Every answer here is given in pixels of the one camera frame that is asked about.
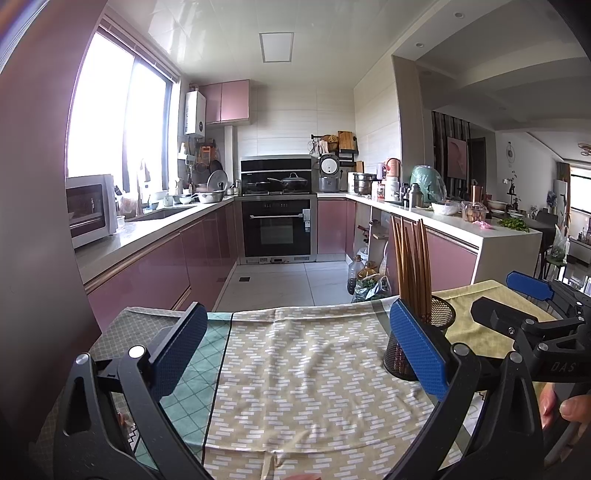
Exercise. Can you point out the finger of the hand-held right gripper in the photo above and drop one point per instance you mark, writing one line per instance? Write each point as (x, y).
(489, 314)
(528, 285)

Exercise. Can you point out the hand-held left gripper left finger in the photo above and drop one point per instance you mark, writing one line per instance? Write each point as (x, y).
(180, 350)

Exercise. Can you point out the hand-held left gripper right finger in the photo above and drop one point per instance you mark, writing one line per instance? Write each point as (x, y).
(418, 348)

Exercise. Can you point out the black mesh utensil holder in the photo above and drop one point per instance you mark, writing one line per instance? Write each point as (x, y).
(441, 314)

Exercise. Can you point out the person's right hand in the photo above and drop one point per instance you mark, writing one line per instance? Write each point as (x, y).
(577, 408)

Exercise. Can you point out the pink base cabinet white countertop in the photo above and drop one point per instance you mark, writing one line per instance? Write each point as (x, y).
(152, 272)
(503, 254)

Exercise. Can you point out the clear plastic bag of greens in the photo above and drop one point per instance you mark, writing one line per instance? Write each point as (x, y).
(558, 247)

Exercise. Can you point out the green leafy vegetables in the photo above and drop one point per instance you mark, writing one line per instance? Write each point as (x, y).
(514, 224)

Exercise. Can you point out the black dining chair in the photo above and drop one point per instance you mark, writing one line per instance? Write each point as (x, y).
(545, 219)

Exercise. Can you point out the bag of vegetables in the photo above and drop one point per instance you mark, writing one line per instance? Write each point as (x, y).
(371, 288)

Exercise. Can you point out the clear food container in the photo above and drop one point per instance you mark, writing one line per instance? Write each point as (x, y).
(474, 213)

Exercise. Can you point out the plastic oil bottle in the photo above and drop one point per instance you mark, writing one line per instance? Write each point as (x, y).
(355, 277)

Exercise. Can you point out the living room window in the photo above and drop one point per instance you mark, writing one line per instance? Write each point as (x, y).
(582, 198)

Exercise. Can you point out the white bowl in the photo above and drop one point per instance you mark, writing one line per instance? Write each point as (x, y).
(445, 208)

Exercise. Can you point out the patterned beige teal tablecloth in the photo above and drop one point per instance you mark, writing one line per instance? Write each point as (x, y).
(300, 369)

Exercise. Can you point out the steel vacuum flask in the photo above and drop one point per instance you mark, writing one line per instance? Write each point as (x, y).
(414, 196)

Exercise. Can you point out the green plastic bag cover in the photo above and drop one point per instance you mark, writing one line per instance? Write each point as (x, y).
(427, 182)

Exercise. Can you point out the decorative ceiling lamp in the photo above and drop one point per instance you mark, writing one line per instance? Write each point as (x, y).
(585, 150)

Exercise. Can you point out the black built-in oven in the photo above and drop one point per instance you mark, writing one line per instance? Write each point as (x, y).
(277, 230)

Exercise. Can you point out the steel basin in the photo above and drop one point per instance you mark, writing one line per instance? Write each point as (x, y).
(211, 196)

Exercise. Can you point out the white plastic jar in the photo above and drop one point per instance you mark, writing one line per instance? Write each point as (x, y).
(391, 189)

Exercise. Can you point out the sink faucet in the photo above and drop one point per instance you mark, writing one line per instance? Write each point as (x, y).
(140, 194)

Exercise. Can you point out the white microwave oven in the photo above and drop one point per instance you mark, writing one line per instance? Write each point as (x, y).
(90, 210)

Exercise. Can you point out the steel stock pot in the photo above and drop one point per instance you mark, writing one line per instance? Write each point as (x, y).
(364, 183)

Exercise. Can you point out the steel pot lid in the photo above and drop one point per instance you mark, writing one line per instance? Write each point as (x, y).
(217, 181)

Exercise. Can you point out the pink thermos jug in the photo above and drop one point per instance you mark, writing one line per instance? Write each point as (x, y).
(392, 168)

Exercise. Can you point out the black frying pan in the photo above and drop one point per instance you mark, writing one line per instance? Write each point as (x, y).
(256, 185)

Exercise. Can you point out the white rice cooker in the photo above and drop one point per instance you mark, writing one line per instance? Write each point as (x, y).
(328, 173)

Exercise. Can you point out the black wok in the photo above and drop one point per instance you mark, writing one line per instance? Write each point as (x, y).
(293, 183)

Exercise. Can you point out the black range hood stove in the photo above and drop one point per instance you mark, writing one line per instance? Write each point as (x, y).
(277, 165)

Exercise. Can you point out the wooden cutting board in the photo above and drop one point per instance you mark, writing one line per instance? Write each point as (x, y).
(346, 141)

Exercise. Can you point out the white water heater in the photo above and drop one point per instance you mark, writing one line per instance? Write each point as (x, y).
(195, 113)

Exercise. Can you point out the kitchen window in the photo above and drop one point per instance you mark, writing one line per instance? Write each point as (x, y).
(115, 120)

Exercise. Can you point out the ceiling light panel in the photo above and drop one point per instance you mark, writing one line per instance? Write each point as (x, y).
(276, 47)

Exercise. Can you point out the wall clock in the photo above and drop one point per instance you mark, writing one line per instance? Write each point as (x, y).
(509, 154)

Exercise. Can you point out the framed wall painting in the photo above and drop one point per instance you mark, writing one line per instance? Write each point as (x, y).
(457, 157)

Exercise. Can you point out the black wall rack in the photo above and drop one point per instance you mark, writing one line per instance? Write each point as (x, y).
(348, 157)

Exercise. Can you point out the pink wall cabinet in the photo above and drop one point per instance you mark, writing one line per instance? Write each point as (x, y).
(226, 101)

